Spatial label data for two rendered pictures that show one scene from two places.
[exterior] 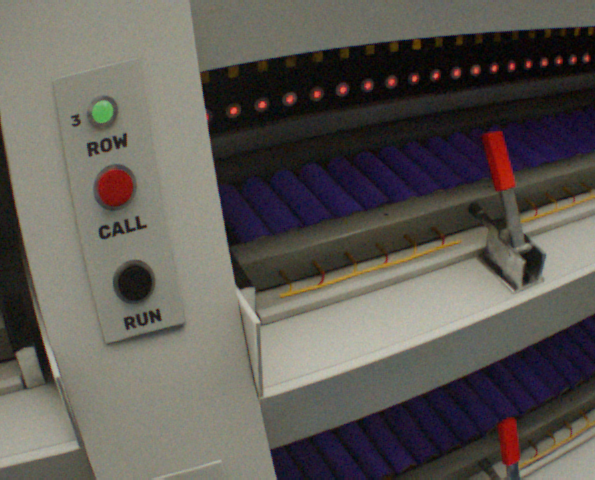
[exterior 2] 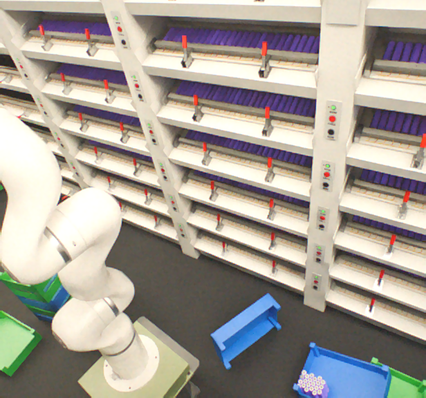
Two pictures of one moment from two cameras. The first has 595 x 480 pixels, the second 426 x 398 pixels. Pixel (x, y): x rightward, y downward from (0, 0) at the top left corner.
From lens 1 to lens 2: 1.06 m
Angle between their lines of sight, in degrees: 57
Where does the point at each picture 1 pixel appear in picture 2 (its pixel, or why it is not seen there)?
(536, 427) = (398, 276)
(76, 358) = (311, 227)
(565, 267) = (399, 260)
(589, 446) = (409, 291)
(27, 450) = (301, 230)
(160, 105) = (331, 213)
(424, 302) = (368, 246)
